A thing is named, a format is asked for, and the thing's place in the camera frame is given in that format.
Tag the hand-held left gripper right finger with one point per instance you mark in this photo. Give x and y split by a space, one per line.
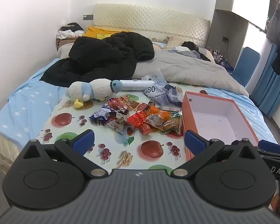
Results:
193 140

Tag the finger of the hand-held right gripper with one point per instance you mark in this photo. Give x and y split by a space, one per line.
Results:
268 145

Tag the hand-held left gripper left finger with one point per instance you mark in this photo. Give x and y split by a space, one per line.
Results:
86 138

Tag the orange cardboard box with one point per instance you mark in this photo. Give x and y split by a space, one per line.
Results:
214 112

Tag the pile of snack packets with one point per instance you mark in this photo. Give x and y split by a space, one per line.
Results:
140 119

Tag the fruit-print plastic mat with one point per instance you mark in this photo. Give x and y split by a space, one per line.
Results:
72 126

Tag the white and blue plush penguin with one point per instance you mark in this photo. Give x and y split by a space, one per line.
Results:
100 87

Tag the crumpled clear plastic bag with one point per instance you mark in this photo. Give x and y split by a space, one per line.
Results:
162 93

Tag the blue curtain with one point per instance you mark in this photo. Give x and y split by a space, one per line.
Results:
266 86

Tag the light blue bed sheet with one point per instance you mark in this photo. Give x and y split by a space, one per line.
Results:
25 102

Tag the white cylindrical tube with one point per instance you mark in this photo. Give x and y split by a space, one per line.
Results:
136 85

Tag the grey duvet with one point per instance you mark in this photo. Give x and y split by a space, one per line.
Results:
182 67

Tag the black puffer jacket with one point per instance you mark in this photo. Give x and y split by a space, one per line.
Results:
95 56

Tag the beige bed base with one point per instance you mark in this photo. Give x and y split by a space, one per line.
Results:
2 149

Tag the blue chair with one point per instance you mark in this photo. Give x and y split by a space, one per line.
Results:
245 63

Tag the small bottles on desk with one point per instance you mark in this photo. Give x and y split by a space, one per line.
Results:
217 53

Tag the white pillow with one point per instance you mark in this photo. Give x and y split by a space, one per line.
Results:
64 50

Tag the dark clothes heap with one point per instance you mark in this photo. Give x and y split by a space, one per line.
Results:
191 46

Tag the brown cardboard box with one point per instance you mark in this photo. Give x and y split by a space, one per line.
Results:
63 42

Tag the black plugged charger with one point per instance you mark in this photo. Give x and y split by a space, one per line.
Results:
225 38

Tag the yellow pillow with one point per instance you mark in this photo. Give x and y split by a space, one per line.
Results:
95 31

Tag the pile of folded clothes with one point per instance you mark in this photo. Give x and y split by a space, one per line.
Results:
68 30

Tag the hanging dark clothes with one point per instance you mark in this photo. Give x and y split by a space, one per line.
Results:
278 28

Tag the cream quilted headboard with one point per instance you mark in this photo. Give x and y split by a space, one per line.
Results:
154 21

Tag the white overhead cabinet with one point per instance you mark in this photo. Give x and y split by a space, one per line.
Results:
249 0

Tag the grey wall socket plate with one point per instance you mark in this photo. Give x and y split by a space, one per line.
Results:
88 17

